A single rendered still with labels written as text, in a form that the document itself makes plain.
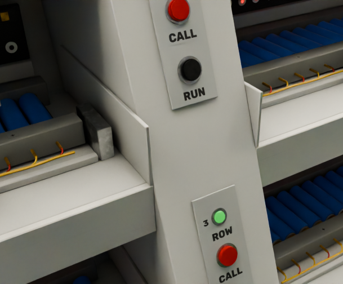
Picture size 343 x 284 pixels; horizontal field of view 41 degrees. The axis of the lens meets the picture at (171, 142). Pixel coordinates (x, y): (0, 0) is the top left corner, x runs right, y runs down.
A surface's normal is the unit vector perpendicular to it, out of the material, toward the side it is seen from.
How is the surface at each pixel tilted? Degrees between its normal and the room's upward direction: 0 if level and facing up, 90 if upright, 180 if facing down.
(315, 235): 21
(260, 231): 90
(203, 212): 90
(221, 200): 90
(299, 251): 111
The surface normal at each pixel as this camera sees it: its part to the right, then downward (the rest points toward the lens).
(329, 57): 0.49, 0.45
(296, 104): -0.04, -0.85
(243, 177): 0.44, 0.11
